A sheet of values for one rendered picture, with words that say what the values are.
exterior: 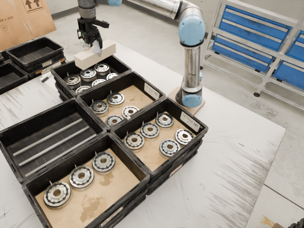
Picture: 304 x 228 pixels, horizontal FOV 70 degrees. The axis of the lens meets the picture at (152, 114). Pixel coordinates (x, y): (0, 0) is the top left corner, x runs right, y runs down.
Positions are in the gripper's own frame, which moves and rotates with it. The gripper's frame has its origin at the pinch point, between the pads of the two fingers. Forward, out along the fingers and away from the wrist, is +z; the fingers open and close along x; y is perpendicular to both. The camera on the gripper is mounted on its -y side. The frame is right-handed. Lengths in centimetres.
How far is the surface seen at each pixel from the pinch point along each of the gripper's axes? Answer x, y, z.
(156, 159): 58, 18, 26
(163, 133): 51, 3, 26
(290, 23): 70, -185, 18
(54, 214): 42, 63, 26
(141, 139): 46, 15, 23
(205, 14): -54, -272, 73
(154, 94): 31.7, -13.5, 20.2
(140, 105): 28.0, -5.3, 25.7
